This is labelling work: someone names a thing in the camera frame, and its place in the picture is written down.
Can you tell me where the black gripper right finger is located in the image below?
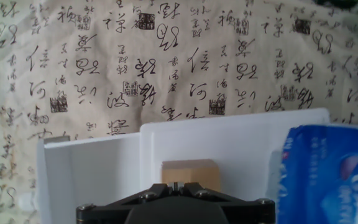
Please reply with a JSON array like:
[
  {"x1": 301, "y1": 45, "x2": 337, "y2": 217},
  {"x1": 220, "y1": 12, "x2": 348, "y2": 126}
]
[{"x1": 176, "y1": 182, "x2": 275, "y2": 224}]

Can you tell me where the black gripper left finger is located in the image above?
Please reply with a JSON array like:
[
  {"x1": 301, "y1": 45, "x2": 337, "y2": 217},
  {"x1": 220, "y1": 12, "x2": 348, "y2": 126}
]
[{"x1": 76, "y1": 182, "x2": 177, "y2": 224}]

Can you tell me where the light wooden block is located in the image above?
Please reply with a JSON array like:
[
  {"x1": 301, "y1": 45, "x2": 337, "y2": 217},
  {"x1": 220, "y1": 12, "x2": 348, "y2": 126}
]
[{"x1": 161, "y1": 158, "x2": 222, "y2": 192}]

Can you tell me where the white plastic drawer with knob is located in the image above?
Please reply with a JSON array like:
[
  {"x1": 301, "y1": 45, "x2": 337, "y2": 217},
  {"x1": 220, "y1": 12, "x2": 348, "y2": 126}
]
[{"x1": 17, "y1": 132, "x2": 142, "y2": 224}]

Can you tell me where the white plastic drawer cabinet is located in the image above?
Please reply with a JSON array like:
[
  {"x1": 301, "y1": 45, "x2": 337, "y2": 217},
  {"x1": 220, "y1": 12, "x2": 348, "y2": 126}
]
[{"x1": 139, "y1": 107, "x2": 332, "y2": 203}]

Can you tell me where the blue tissue pack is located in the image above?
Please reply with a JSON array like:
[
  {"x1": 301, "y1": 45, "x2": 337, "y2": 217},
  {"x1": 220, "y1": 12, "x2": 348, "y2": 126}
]
[{"x1": 277, "y1": 124, "x2": 358, "y2": 224}]

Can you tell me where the beige cloth with black calligraphy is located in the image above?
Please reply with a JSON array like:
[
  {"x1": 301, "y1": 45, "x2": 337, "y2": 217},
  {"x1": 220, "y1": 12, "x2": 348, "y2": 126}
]
[{"x1": 0, "y1": 0, "x2": 358, "y2": 224}]

